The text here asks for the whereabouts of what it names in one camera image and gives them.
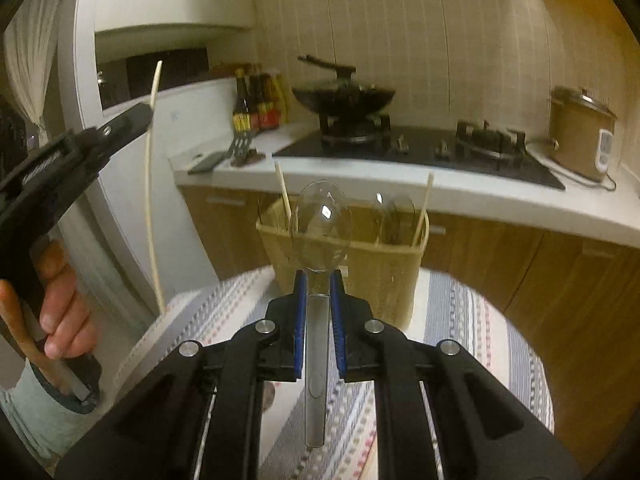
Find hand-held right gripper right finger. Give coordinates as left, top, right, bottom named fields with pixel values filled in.
left=330, top=269, right=584, bottom=480

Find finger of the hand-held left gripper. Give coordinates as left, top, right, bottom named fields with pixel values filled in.
left=97, top=102, right=154, bottom=160

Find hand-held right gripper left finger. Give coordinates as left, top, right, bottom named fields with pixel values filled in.
left=52, top=270, right=307, bottom=480

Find wooden chopstick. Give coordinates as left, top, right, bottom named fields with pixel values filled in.
left=273, top=161, right=292, bottom=232
left=143, top=60, right=167, bottom=314
left=410, top=171, right=435, bottom=247

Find yellow slotted plastic basket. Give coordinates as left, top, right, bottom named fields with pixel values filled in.
left=255, top=195, right=430, bottom=329

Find metal spoon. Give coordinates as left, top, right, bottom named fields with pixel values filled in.
left=288, top=180, right=354, bottom=449

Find clear plastic spoon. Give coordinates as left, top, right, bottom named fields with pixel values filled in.
left=373, top=190, right=417, bottom=247

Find person's left forearm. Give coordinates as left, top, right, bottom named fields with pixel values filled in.
left=0, top=360, right=101, bottom=463

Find person's left hand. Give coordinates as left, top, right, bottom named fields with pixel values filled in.
left=0, top=239, right=99, bottom=397

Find white curtain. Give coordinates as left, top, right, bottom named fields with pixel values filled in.
left=4, top=0, right=68, bottom=128

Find striped woven tablecloth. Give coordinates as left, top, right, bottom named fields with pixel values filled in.
left=112, top=265, right=556, bottom=480

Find yellow label soy sauce bottle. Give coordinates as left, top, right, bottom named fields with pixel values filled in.
left=231, top=68, right=254, bottom=134

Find slotted spatula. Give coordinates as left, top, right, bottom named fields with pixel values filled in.
left=228, top=130, right=256, bottom=159

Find red label sauce bottle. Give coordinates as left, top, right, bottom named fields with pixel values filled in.
left=262, top=72, right=284, bottom=129
left=248, top=72, right=269, bottom=131

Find black gas stove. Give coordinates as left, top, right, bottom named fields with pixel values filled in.
left=272, top=117, right=567, bottom=191

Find white kitchen countertop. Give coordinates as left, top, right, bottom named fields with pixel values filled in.
left=170, top=120, right=640, bottom=249

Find wooden base cabinets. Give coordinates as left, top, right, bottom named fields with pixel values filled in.
left=177, top=184, right=640, bottom=463

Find black wok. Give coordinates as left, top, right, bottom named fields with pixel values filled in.
left=291, top=84, right=399, bottom=117

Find brown rice cooker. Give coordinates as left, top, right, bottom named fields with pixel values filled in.
left=548, top=85, right=619, bottom=184

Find black wok lid handle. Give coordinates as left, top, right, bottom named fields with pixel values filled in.
left=298, top=54, right=357, bottom=87

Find rice cooker power cable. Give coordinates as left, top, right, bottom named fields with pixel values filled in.
left=524, top=137, right=619, bottom=192

